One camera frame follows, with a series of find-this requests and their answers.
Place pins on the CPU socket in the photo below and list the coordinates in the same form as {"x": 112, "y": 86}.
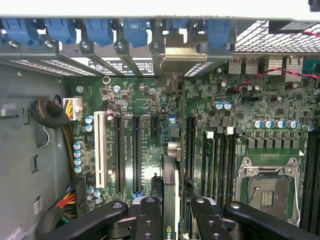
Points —
{"x": 270, "y": 200}

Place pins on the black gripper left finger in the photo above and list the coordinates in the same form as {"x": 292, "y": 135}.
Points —
{"x": 150, "y": 220}

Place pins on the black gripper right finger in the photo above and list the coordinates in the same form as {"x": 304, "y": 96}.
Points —
{"x": 207, "y": 222}

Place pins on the blue card retention clip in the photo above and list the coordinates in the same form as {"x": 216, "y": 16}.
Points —
{"x": 20, "y": 31}
{"x": 217, "y": 32}
{"x": 98, "y": 31}
{"x": 136, "y": 32}
{"x": 61, "y": 31}

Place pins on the long black expansion slot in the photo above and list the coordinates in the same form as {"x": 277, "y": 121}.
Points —
{"x": 120, "y": 155}
{"x": 191, "y": 140}
{"x": 137, "y": 155}

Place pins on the dark grey open PC case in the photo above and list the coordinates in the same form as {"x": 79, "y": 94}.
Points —
{"x": 32, "y": 53}

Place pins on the short black expansion slot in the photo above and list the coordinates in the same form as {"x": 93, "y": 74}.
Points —
{"x": 155, "y": 127}

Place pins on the socket locking lever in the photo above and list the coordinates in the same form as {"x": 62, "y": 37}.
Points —
{"x": 297, "y": 200}

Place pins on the white power connector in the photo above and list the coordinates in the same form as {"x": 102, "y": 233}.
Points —
{"x": 75, "y": 108}

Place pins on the white PCI expansion slot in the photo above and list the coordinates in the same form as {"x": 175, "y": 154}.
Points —
{"x": 100, "y": 150}

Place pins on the metal socket cover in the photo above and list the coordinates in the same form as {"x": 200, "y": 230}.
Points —
{"x": 267, "y": 170}

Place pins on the green motherboard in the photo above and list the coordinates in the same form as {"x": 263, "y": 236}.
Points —
{"x": 147, "y": 100}

